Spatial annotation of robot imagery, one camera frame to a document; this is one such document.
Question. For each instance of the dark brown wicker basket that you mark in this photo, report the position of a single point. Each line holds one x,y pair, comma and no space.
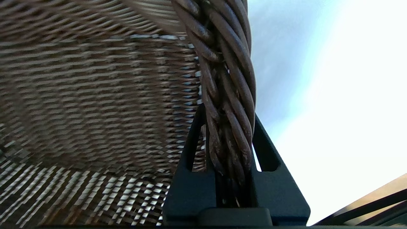
95,95

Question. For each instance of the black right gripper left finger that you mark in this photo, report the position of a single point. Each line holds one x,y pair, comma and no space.
187,194

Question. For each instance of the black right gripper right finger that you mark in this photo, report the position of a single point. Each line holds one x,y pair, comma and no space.
279,197

